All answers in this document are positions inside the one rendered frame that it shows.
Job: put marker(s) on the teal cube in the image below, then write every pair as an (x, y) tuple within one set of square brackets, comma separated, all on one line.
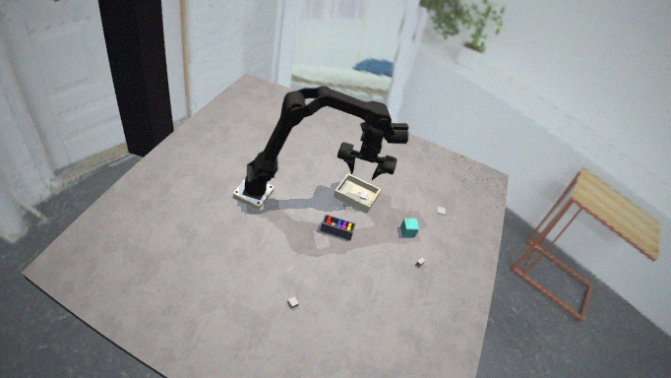
[(409, 228)]

